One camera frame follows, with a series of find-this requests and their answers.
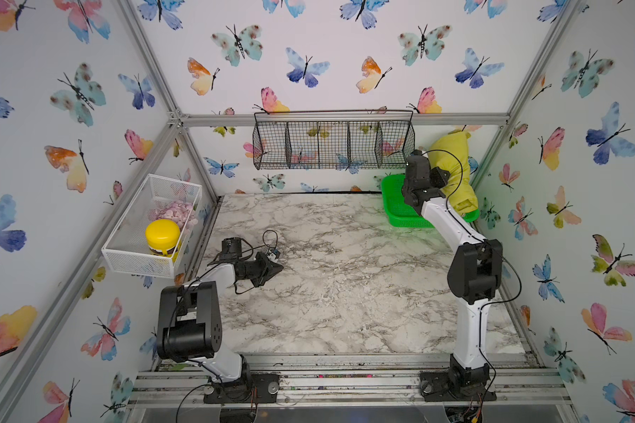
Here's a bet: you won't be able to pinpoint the lime green long pants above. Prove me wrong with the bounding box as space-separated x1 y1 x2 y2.
427 131 480 221

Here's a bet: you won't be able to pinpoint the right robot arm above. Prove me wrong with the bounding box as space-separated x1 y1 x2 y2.
401 150 503 375

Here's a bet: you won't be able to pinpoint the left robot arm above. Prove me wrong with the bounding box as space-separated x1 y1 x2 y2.
156 237 284 384

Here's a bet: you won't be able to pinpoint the green plastic basket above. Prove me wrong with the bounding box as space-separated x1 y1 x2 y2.
380 173 481 230

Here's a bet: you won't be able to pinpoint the pink item in basket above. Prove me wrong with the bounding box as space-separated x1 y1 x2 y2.
148 200 199 230

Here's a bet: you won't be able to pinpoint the yellow lidded jar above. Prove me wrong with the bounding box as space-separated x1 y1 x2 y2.
145 220 181 257

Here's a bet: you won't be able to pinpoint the black wire wall basket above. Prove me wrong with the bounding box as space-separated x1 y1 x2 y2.
247 109 416 174

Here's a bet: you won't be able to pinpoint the white mesh wall basket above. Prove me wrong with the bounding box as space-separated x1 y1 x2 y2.
102 174 202 278

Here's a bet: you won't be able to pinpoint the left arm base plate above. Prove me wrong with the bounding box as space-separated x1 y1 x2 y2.
203 373 280 405

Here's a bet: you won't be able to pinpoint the aluminium front rail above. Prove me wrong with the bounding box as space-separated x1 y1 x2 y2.
130 354 572 408

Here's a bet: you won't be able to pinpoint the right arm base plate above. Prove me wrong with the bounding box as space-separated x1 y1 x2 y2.
419 368 497 402

